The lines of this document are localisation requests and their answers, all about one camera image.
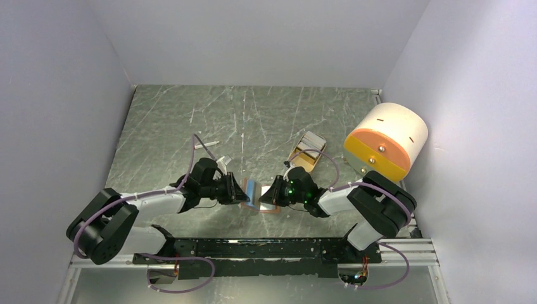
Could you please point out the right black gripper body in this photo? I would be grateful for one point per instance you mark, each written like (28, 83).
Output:
(291, 196)

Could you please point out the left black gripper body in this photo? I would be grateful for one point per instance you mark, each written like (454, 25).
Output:
(217, 189)

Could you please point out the brown leather card holder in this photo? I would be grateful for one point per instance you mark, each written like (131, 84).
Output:
(254, 191)

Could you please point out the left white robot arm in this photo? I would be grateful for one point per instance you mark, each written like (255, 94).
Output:
(116, 223)

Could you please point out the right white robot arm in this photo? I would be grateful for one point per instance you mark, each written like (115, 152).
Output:
(385, 207)

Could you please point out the wooden tray with cards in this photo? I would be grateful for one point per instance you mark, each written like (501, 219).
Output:
(307, 152)

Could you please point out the white pen stick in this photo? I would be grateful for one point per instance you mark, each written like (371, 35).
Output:
(211, 143)

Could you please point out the white orange yellow cylinder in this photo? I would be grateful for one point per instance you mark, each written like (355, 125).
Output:
(388, 140)

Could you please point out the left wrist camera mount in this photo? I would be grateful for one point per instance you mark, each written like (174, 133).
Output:
(223, 162)

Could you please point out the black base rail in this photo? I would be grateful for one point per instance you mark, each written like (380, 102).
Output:
(199, 257)

